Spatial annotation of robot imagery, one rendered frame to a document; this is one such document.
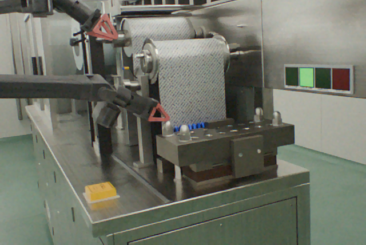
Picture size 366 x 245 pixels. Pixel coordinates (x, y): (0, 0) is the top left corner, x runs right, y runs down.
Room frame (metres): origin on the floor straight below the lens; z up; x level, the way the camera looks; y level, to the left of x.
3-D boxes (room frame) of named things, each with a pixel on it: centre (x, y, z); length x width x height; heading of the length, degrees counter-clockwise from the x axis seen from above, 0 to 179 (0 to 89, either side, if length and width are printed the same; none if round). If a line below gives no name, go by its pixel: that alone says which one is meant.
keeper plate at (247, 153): (1.09, -0.18, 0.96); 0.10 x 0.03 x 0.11; 115
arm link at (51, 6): (1.18, 0.36, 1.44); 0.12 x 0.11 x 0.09; 112
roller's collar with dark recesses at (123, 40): (1.48, 0.21, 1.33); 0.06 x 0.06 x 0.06; 25
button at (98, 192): (1.02, 0.24, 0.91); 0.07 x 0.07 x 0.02; 25
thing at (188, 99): (1.26, -0.04, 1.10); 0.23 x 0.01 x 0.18; 115
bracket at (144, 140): (1.28, 0.14, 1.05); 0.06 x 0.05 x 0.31; 115
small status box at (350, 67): (1.05, -0.37, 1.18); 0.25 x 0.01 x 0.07; 25
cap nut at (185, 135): (1.06, -0.01, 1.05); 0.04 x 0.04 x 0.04
